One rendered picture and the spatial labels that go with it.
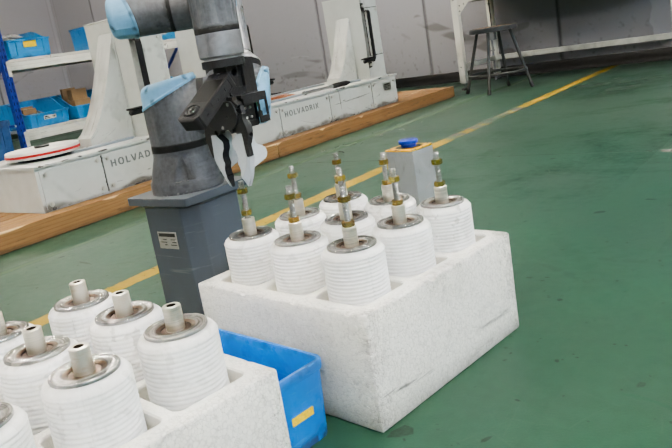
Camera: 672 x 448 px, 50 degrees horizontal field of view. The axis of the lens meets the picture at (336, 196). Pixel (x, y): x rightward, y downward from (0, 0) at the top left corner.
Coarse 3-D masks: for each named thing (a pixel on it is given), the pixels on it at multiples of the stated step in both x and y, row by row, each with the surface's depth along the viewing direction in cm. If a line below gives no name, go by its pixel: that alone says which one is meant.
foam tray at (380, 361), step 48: (480, 240) 122; (240, 288) 118; (432, 288) 109; (480, 288) 118; (288, 336) 110; (336, 336) 103; (384, 336) 101; (432, 336) 109; (480, 336) 119; (336, 384) 106; (384, 384) 101; (432, 384) 109
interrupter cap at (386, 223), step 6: (390, 216) 118; (408, 216) 116; (414, 216) 116; (420, 216) 115; (378, 222) 115; (384, 222) 115; (390, 222) 116; (408, 222) 114; (414, 222) 112; (420, 222) 112; (384, 228) 112; (390, 228) 111; (396, 228) 111; (402, 228) 111
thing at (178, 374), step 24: (192, 336) 82; (216, 336) 84; (144, 360) 82; (168, 360) 81; (192, 360) 81; (216, 360) 84; (168, 384) 81; (192, 384) 82; (216, 384) 83; (168, 408) 82
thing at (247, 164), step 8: (240, 136) 116; (232, 144) 118; (240, 144) 117; (256, 144) 120; (240, 152) 117; (256, 152) 120; (264, 152) 121; (240, 160) 118; (248, 160) 117; (256, 160) 120; (240, 168) 118; (248, 168) 118; (248, 176) 118; (248, 184) 119
